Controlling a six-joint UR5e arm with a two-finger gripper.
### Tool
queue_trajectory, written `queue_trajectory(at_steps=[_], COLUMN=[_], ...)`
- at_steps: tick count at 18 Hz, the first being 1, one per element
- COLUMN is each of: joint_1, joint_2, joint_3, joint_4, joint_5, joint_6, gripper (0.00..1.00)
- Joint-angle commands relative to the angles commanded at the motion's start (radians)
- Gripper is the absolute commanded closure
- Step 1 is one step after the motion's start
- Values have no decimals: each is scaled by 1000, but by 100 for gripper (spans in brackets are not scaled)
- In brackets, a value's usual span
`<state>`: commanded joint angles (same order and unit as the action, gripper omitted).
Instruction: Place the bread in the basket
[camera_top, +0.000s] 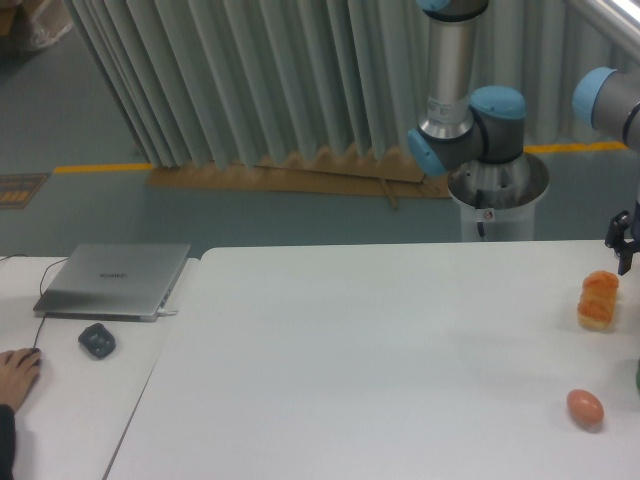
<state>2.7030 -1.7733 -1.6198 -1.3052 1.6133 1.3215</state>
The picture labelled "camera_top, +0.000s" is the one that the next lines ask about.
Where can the orange bread loaf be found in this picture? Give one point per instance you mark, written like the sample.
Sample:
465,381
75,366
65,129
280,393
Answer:
597,302

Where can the brown cardboard sheet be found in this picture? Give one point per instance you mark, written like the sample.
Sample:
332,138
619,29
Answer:
393,177

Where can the pale green pleated curtain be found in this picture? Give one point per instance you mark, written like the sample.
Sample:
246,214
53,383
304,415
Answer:
225,81

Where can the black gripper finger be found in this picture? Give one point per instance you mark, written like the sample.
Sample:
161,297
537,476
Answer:
615,240

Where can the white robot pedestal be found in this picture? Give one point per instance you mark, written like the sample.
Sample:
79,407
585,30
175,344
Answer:
497,202

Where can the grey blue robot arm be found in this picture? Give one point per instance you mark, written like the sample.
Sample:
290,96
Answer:
478,140

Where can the black sleeve forearm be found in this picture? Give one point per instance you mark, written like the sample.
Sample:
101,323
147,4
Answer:
7,441

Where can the black computer mouse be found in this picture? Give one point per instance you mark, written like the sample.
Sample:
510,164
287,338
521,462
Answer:
35,358

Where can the clear plastic bag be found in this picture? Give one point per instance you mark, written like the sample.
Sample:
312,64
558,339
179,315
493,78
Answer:
33,25

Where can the white usb plug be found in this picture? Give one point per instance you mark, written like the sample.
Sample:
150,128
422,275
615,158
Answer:
161,313

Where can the brown egg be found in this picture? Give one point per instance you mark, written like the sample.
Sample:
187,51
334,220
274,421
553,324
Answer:
585,407

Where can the silver closed laptop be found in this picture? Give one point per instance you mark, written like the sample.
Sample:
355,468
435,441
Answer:
114,281

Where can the person's hand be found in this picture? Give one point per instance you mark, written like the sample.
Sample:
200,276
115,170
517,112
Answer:
17,377

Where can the black earbuds case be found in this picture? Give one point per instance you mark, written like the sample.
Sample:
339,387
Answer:
98,341

